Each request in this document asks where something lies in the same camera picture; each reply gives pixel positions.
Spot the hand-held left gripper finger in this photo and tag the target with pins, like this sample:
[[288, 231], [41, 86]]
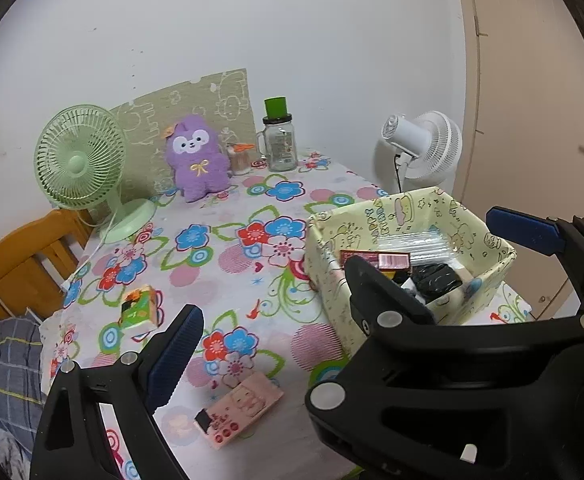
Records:
[[172, 355]]

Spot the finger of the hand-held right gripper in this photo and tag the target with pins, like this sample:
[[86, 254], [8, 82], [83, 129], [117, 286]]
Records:
[[522, 227], [397, 370]]

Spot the black plastic-wrapped bundle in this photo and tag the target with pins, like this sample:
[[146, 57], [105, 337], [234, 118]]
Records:
[[437, 282]]

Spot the clear bag of straws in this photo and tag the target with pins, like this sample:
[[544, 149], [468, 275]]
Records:
[[417, 244]]

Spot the red brown packet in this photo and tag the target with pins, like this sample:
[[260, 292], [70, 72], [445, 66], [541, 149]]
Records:
[[392, 261]]

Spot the yellow cartoon storage box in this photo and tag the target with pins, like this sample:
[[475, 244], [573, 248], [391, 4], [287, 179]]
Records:
[[332, 280]]

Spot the green orange small box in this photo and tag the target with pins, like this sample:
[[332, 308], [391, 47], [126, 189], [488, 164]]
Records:
[[139, 305]]

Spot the pink pig wipes packet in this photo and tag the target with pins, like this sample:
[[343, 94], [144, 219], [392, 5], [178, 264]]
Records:
[[242, 405]]

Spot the white desk fan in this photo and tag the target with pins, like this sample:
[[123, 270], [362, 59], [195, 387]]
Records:
[[424, 147]]

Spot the floral tablecloth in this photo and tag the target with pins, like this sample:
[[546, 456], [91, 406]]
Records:
[[282, 425]]

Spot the beige door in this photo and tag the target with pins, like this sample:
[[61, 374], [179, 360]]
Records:
[[522, 85]]

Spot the blue plaid blanket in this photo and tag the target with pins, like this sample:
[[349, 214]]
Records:
[[2, 360]]

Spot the wooden chair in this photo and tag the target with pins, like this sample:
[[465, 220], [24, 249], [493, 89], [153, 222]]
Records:
[[17, 265]]

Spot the purple plush toy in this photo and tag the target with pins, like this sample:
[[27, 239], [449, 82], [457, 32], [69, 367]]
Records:
[[199, 160]]

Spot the toothpick holder carrot lid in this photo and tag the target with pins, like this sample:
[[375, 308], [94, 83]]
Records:
[[238, 162]]

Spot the green desk fan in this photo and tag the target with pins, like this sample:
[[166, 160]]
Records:
[[77, 157]]

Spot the glass jar green lid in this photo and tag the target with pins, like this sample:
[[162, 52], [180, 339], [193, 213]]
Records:
[[282, 147]]

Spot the green patterned board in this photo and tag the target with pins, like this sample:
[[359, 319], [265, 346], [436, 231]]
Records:
[[142, 120]]

